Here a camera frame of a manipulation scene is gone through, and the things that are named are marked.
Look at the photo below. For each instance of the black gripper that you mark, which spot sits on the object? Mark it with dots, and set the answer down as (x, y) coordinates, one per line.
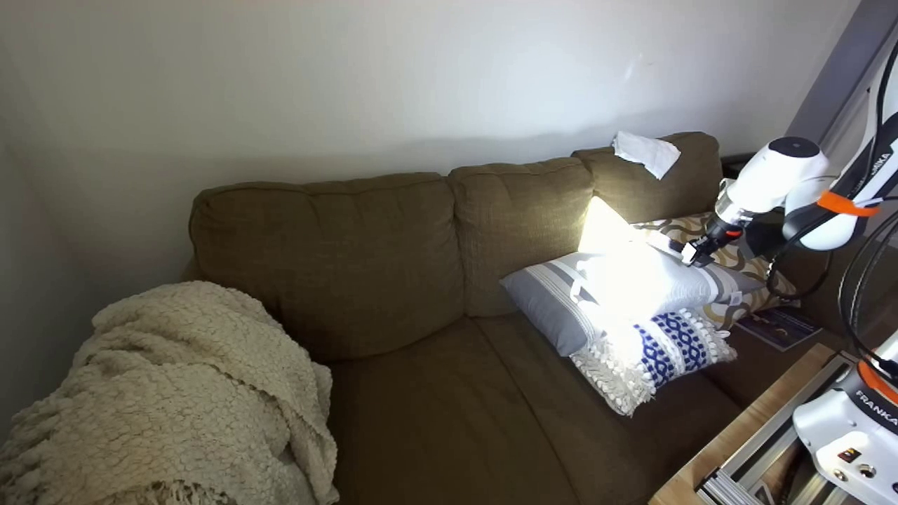
(728, 231)

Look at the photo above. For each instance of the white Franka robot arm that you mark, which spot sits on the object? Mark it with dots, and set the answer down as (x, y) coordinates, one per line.
(777, 172)

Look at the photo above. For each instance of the yellow wave patterned pillow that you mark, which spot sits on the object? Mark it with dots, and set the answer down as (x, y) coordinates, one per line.
(677, 226)

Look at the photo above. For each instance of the blue white knitted pillow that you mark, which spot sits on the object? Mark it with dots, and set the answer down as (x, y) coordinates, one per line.
(676, 352)

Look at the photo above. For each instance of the white cloth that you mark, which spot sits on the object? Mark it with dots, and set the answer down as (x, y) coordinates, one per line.
(648, 151)

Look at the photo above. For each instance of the dark magazine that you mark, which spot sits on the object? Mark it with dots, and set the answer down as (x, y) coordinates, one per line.
(780, 327)

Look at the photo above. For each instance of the grey white striped pillow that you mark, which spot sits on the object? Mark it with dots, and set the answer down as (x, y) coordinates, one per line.
(551, 303)

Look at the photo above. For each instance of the brown fabric sofa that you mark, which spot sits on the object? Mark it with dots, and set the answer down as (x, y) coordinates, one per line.
(376, 261)

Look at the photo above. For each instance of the cream knitted blanket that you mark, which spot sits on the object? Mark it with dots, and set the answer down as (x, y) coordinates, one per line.
(179, 393)

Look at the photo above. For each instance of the aluminium frame rail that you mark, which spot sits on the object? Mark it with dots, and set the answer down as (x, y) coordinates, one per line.
(749, 464)

